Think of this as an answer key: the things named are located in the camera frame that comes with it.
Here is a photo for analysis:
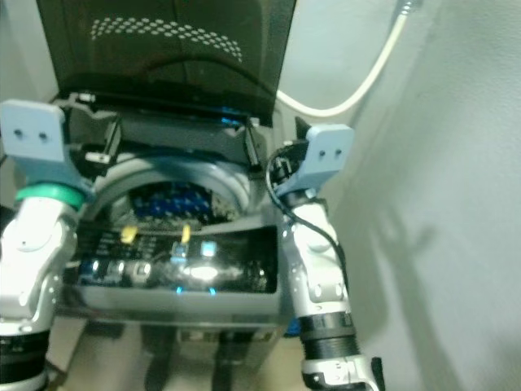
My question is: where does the grey top-load washing machine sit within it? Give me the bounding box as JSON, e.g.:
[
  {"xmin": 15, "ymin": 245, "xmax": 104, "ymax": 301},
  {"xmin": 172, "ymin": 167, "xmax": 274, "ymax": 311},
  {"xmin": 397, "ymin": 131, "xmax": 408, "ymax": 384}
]
[{"xmin": 0, "ymin": 94, "xmax": 298, "ymax": 391}]

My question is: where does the perforated steel washer drum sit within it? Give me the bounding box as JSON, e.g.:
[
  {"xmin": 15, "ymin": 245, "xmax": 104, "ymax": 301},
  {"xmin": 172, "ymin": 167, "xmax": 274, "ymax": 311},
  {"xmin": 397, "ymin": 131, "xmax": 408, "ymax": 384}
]
[{"xmin": 85, "ymin": 151, "xmax": 247, "ymax": 235}]

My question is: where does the dark transparent washer lid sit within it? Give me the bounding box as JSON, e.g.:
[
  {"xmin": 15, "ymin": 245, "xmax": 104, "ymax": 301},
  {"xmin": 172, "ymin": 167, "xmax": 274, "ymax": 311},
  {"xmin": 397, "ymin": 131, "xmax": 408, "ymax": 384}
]
[{"xmin": 37, "ymin": 0, "xmax": 297, "ymax": 125}]

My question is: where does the black glossy washer control panel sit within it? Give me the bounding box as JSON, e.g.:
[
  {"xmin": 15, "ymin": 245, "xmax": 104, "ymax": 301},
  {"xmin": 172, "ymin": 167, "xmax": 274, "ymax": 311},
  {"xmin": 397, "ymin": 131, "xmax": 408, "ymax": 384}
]
[{"xmin": 77, "ymin": 226, "xmax": 282, "ymax": 297}]

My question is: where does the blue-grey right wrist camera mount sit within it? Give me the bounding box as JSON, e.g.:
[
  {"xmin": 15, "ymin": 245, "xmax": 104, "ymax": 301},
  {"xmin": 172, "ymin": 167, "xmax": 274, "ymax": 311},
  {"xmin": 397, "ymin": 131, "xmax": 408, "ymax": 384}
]
[{"xmin": 273, "ymin": 124, "xmax": 356, "ymax": 200}]

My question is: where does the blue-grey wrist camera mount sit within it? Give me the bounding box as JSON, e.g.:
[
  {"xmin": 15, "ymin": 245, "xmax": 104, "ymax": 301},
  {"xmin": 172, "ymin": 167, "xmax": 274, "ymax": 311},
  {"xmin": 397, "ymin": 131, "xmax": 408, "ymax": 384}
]
[
  {"xmin": 0, "ymin": 99, "xmax": 90, "ymax": 196},
  {"xmin": 273, "ymin": 124, "xmax": 356, "ymax": 200}
]

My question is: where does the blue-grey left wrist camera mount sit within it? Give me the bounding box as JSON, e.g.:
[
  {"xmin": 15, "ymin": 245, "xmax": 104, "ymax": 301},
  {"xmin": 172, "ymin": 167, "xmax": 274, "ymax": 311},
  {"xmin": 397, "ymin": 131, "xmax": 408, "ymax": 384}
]
[{"xmin": 0, "ymin": 99, "xmax": 90, "ymax": 196}]

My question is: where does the white water hose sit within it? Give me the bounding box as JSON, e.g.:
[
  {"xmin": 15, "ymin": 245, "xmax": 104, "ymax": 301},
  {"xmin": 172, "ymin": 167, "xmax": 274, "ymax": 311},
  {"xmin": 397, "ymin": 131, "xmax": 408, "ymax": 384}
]
[{"xmin": 275, "ymin": 0, "xmax": 416, "ymax": 120}]

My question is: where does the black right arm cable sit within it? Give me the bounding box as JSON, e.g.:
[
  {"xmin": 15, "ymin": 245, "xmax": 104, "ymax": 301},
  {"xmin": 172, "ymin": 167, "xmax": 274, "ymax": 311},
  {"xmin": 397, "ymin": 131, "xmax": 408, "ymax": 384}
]
[{"xmin": 267, "ymin": 116, "xmax": 352, "ymax": 298}]

